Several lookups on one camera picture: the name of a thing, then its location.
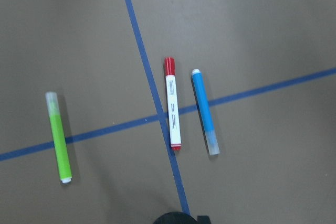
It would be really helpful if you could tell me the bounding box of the red capped white marker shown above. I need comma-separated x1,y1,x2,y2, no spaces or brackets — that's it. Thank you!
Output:
164,57,182,151

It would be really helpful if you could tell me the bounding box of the blue marker pen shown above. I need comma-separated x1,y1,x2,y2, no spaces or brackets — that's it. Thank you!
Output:
191,69,220,155

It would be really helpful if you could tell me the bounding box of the green highlighter pen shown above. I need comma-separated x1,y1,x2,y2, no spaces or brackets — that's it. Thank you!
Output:
45,92,72,184

